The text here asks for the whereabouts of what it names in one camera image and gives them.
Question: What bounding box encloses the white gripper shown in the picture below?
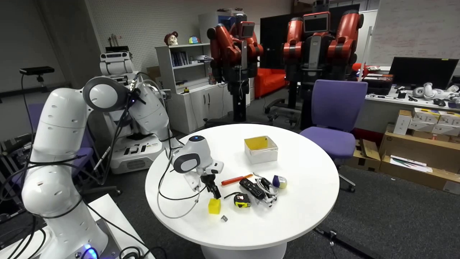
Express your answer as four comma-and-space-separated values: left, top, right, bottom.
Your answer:
182, 159, 225, 199

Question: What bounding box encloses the yellow block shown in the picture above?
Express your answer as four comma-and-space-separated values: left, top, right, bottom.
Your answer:
206, 196, 222, 215

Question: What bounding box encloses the red marker pen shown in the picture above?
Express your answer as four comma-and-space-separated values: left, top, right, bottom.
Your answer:
219, 172, 254, 186

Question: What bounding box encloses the black yellow tape measure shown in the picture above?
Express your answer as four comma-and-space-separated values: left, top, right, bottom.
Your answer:
232, 191, 251, 209

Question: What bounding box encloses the black remote control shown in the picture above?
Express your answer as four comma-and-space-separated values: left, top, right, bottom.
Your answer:
238, 176, 267, 201

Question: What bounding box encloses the white square box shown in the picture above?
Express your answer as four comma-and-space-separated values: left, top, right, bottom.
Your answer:
242, 135, 280, 165

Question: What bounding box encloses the white mobile robot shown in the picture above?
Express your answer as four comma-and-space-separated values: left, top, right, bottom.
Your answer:
97, 44, 168, 175

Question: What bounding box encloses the white shelf cabinet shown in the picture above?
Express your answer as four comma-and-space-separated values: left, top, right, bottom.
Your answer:
155, 41, 234, 135

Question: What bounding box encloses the white robot mounting platform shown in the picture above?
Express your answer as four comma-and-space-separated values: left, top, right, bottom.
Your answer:
0, 192, 155, 259

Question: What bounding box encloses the red couch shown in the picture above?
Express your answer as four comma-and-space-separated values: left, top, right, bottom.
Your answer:
252, 66, 288, 100

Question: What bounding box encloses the black tripod leg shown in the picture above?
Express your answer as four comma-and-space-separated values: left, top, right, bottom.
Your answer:
313, 225, 379, 259

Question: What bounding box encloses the mannequin head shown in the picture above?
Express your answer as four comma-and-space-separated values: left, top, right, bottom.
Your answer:
162, 30, 179, 47

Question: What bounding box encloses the small cardboard box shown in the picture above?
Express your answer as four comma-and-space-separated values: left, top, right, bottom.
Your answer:
344, 138, 383, 172

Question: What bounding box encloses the red Baxter robot with screen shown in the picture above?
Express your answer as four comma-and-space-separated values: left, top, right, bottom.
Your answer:
280, 9, 364, 130

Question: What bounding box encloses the white work desk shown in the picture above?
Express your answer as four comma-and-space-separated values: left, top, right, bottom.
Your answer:
356, 90, 460, 135

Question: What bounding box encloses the large cardboard box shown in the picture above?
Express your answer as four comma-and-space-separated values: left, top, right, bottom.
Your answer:
379, 130, 460, 191

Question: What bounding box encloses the large black monitor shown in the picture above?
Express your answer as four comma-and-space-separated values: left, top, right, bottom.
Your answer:
387, 55, 460, 90

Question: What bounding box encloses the gripper cable loop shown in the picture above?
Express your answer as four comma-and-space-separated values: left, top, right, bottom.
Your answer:
155, 140, 208, 221

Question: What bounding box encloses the white table pedestal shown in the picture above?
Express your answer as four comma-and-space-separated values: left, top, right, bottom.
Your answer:
199, 243, 288, 259

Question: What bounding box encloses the black camera on stand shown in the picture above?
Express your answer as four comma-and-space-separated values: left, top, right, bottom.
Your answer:
18, 64, 55, 84

